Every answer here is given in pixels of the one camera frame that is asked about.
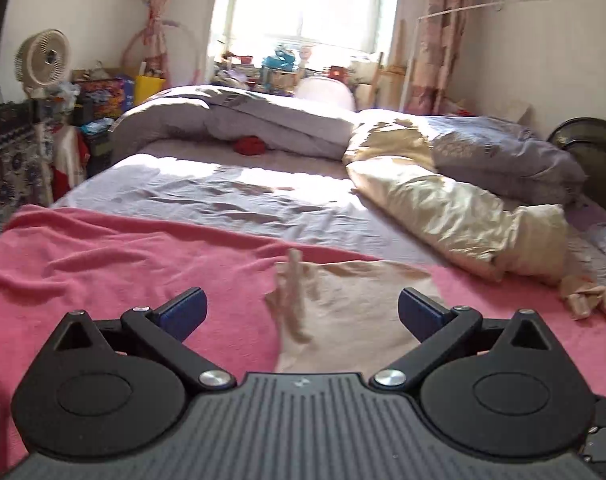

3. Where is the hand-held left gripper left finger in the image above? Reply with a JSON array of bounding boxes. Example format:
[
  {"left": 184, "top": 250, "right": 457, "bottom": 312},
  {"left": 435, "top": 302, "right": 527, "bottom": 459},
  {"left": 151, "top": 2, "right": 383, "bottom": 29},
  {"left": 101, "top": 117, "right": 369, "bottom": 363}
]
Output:
[{"left": 52, "top": 287, "right": 237, "bottom": 392}]

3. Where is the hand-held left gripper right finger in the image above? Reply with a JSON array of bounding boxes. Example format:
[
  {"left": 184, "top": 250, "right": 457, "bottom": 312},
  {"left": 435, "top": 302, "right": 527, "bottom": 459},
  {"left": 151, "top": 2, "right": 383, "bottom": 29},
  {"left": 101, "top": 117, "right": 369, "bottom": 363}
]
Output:
[{"left": 372, "top": 287, "right": 556, "bottom": 390}]

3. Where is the cream shirt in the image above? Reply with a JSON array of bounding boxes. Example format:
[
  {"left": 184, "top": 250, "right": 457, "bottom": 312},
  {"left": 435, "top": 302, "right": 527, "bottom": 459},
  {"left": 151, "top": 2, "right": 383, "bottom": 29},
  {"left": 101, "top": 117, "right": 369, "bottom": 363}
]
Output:
[{"left": 264, "top": 247, "right": 448, "bottom": 375}]

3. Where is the pink terry blanket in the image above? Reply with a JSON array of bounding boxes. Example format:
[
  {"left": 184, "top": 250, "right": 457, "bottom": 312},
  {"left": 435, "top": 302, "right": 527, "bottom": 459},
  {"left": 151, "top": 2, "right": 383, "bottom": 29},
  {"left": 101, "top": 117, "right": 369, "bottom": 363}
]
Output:
[{"left": 0, "top": 204, "right": 606, "bottom": 477}]

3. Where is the bed with lavender sheet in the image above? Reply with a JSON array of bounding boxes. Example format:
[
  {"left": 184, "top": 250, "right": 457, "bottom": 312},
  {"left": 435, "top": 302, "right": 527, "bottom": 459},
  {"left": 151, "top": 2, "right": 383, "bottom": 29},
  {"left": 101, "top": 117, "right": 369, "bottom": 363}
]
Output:
[{"left": 50, "top": 139, "right": 606, "bottom": 267}]

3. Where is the peach crumpled garment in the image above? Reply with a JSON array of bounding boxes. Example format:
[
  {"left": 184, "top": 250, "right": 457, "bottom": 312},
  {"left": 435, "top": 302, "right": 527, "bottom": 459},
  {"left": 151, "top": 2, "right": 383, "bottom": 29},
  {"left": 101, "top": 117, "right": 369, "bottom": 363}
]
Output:
[{"left": 557, "top": 274, "right": 606, "bottom": 335}]

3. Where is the grey pillow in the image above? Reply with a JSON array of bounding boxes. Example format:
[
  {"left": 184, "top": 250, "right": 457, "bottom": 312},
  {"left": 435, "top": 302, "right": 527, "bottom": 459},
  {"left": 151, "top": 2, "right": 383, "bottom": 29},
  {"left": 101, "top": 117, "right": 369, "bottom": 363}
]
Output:
[{"left": 427, "top": 115, "right": 590, "bottom": 207}]

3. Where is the red cloth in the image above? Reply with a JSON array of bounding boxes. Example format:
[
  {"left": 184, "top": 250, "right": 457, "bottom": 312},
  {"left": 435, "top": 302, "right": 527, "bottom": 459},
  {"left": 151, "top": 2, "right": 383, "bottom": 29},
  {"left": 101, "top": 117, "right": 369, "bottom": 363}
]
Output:
[{"left": 232, "top": 135, "right": 267, "bottom": 156}]

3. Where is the red and white bag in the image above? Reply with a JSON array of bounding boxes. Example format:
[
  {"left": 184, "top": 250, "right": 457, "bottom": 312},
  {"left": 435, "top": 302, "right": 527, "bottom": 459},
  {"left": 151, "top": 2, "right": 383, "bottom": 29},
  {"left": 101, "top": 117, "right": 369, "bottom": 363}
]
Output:
[{"left": 50, "top": 126, "right": 90, "bottom": 192}]

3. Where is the grey duvet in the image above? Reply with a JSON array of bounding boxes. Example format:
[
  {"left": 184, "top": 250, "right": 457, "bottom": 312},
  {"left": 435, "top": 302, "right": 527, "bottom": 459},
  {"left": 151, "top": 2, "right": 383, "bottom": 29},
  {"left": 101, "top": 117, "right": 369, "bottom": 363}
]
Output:
[{"left": 107, "top": 85, "right": 360, "bottom": 167}]

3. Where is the dark patterned woven cloth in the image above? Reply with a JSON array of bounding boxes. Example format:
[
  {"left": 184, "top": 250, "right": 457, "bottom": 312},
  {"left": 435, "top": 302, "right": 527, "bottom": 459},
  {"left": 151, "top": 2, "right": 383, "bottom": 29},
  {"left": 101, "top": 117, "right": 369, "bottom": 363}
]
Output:
[{"left": 0, "top": 101, "right": 55, "bottom": 243}]

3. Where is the yellow box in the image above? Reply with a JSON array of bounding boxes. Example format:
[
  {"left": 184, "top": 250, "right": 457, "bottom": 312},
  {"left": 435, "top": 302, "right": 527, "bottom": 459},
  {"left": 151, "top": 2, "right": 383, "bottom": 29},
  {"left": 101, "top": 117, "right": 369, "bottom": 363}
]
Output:
[{"left": 134, "top": 74, "right": 167, "bottom": 107}]

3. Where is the colourful printed box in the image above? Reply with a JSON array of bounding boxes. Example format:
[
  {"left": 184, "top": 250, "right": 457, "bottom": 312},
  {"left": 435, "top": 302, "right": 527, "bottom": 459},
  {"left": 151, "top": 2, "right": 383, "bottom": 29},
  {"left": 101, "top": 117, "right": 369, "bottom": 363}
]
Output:
[{"left": 77, "top": 75, "right": 137, "bottom": 117}]

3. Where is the dark headboard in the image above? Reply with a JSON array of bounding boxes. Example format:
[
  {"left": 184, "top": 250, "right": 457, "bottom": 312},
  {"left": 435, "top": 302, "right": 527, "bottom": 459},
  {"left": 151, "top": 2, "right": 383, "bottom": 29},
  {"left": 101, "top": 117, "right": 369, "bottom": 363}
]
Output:
[{"left": 547, "top": 116, "right": 606, "bottom": 222}]

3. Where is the white chair back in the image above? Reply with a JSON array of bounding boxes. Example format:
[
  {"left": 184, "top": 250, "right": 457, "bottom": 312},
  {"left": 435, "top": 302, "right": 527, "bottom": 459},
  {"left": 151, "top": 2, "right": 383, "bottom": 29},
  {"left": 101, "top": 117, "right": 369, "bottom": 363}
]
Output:
[{"left": 295, "top": 75, "right": 357, "bottom": 112}]

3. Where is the blue toy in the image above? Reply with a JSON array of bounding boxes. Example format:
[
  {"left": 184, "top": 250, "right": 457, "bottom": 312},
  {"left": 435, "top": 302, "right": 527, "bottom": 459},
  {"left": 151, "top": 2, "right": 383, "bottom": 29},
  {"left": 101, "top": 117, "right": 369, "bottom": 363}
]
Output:
[{"left": 260, "top": 44, "right": 300, "bottom": 74}]

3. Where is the pink hula hoop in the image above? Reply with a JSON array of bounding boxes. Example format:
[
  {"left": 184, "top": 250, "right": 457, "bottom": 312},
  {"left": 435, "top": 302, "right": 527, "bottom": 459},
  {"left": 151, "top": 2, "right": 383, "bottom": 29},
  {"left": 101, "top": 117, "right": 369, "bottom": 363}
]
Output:
[{"left": 120, "top": 19, "right": 205, "bottom": 92}]

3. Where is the pink floral curtain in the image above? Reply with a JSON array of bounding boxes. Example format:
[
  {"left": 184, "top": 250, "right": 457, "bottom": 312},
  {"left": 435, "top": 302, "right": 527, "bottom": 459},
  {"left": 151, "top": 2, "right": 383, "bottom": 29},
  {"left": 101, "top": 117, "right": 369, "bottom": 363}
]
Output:
[
  {"left": 412, "top": 0, "right": 480, "bottom": 117},
  {"left": 142, "top": 0, "right": 185, "bottom": 87}
]

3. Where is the beige desk fan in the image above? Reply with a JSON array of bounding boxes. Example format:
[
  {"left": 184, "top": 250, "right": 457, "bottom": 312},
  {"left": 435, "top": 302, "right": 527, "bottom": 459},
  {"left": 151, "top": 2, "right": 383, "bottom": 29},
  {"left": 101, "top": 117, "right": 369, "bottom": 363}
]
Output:
[{"left": 14, "top": 28, "right": 74, "bottom": 97}]

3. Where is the white clothes rail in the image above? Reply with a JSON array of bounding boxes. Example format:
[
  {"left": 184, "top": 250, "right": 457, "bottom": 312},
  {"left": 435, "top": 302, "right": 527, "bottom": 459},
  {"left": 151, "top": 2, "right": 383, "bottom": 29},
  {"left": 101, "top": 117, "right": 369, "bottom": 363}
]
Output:
[{"left": 399, "top": 2, "right": 504, "bottom": 112}]

